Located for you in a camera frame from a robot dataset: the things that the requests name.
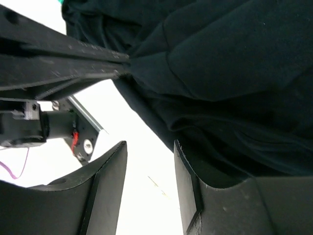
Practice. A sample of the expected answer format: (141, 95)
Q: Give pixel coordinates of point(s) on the black t shirt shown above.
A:
(231, 80)

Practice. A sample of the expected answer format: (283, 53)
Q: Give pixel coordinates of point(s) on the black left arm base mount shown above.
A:
(69, 120)

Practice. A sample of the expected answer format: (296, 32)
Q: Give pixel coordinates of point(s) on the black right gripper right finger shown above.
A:
(212, 203)

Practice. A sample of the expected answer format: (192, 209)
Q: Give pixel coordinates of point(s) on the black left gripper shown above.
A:
(21, 121)

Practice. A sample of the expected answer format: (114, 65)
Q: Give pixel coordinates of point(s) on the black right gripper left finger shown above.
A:
(84, 202)

